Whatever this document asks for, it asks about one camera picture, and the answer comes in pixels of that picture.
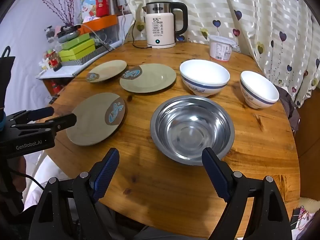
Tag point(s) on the heart print curtain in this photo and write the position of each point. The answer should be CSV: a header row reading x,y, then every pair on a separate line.
x,y
250,17

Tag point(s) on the white bedding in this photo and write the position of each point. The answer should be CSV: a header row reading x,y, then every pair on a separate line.
x,y
50,163

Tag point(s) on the green plate with blue motif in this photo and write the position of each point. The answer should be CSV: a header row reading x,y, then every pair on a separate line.
x,y
152,78
92,122
110,68

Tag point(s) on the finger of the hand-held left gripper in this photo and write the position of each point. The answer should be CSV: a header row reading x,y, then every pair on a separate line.
x,y
40,112
65,121

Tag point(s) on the red item under shelf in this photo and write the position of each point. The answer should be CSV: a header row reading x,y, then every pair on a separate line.
x,y
56,87

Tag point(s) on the green flat box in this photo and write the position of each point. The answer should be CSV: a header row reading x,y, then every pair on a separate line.
x,y
77,52
77,41

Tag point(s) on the grey round device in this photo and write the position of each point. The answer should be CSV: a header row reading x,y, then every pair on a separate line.
x,y
68,33

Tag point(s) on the purple dried branches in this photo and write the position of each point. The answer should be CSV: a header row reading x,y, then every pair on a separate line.
x,y
65,7

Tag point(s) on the white bowl with blue band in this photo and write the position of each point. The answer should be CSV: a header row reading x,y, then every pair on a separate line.
x,y
260,87
203,73

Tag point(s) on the small dark ornament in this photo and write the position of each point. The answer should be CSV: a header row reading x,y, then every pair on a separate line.
x,y
50,33

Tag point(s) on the brown striped cloth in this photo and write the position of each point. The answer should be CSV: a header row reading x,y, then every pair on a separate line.
x,y
290,110

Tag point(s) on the person's left hand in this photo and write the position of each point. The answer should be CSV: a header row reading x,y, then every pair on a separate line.
x,y
20,177

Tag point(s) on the white plastic tub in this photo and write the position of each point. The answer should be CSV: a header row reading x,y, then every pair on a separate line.
x,y
221,48

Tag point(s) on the colourful printed gift bag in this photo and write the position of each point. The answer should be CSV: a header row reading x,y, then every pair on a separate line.
x,y
87,2

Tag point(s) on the red figurine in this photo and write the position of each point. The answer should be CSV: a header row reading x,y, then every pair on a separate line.
x,y
52,61

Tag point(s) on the colourful patterned cloth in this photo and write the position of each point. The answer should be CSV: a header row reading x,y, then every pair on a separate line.
x,y
303,217

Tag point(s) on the stainless steel bowl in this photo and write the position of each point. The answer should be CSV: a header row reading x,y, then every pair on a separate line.
x,y
192,127

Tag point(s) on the cream electric kettle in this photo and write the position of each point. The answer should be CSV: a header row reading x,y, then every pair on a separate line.
x,y
160,30

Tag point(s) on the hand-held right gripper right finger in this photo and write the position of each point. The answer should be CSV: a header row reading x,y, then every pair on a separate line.
x,y
215,177

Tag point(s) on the white shelf board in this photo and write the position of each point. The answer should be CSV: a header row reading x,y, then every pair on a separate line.
x,y
62,71

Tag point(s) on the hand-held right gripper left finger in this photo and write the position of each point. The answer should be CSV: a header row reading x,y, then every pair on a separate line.
x,y
107,175

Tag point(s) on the clear storage box orange lid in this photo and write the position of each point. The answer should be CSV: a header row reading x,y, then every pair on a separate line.
x,y
105,30

